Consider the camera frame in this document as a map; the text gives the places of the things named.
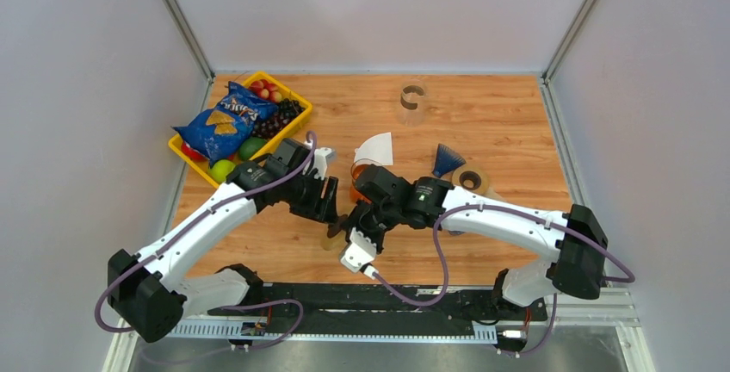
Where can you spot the green apple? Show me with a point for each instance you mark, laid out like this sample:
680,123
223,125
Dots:
221,169

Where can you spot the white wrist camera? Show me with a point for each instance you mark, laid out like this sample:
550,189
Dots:
358,255
322,158

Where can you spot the clear glass carafe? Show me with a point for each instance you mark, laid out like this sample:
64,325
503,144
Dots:
411,107

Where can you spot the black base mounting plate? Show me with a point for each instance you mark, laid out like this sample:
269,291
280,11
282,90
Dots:
362,309

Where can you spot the white paper coffee filter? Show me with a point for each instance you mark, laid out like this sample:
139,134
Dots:
377,149

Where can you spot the blue glass dripper cone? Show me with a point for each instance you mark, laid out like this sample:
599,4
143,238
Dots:
446,160

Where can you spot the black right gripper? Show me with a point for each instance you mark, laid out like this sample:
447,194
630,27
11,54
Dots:
355,221

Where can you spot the dark grapes bunch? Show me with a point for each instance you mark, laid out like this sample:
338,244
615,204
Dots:
287,111

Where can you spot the blue chips bag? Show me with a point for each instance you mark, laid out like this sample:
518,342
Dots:
217,133

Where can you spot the yellow plastic tray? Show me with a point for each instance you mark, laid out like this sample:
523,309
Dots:
202,168

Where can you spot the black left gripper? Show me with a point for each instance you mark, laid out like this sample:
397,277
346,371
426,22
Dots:
322,209

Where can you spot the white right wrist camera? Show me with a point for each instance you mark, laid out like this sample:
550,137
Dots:
358,255

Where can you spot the green lime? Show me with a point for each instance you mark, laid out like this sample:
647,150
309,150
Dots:
250,147

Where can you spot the red fruit under bag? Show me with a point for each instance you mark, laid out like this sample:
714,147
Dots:
191,153

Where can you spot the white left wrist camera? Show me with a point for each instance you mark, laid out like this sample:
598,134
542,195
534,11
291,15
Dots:
322,158

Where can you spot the red apples bunch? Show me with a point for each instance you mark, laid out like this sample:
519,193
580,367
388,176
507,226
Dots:
266,90

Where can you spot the brown paper coffee filter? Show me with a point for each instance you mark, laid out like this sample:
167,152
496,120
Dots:
492,194

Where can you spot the aluminium frame rail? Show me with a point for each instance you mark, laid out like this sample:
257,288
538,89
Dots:
613,309

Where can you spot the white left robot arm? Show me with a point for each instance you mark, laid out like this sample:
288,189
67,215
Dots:
149,289

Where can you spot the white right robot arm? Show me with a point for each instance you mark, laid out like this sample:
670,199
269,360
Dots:
572,247

